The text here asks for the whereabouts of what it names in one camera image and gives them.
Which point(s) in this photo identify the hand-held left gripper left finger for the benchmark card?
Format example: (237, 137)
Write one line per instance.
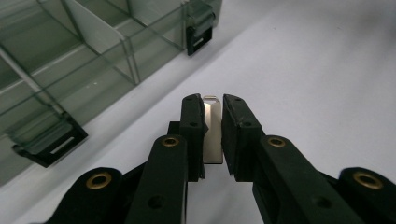
(169, 174)

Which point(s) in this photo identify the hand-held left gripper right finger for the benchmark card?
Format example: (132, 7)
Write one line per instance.
(280, 174)

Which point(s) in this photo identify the silver metal usb stick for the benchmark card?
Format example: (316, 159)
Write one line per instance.
(213, 130)

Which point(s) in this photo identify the clear grey compartment storage box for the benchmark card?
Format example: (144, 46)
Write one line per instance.
(77, 62)

